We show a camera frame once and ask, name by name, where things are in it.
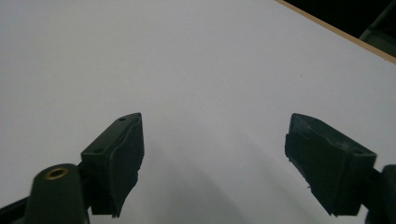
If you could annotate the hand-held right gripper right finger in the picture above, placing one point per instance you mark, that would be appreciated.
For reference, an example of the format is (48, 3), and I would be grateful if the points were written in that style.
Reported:
(333, 168)

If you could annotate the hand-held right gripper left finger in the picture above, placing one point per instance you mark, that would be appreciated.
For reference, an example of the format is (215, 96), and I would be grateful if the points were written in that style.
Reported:
(118, 161)

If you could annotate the wooden table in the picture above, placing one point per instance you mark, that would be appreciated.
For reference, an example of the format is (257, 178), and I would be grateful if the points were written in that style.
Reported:
(342, 32)

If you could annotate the aluminium rail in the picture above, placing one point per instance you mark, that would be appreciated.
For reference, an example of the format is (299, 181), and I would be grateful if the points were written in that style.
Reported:
(381, 32)

